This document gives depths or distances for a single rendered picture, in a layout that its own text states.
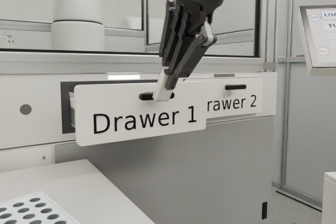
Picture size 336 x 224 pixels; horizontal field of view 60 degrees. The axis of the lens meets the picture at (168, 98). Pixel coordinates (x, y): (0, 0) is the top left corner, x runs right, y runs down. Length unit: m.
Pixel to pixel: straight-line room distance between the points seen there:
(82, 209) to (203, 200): 0.52
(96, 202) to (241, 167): 0.61
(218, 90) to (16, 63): 0.51
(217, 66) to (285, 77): 1.58
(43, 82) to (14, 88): 0.05
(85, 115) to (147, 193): 0.33
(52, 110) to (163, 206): 0.39
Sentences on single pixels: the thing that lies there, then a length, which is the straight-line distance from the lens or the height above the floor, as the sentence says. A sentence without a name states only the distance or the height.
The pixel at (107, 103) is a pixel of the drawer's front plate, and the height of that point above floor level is 0.89.
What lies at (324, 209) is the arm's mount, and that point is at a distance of 0.42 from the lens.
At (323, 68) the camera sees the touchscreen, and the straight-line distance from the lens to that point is 1.09.
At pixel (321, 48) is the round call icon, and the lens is 1.14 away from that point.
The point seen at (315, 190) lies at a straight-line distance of 2.40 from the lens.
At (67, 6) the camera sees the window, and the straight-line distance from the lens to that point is 0.69.
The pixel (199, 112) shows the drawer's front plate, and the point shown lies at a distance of 0.66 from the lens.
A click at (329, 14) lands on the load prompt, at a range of 1.28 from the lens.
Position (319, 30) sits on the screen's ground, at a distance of 1.20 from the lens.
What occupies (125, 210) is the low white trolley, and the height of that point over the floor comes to 0.76.
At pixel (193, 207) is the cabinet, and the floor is 0.56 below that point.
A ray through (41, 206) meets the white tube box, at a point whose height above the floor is 0.79.
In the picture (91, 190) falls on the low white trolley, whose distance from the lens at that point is 0.51.
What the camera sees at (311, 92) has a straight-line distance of 2.28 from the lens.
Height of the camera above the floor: 0.96
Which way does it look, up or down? 6 degrees down
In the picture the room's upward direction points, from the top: straight up
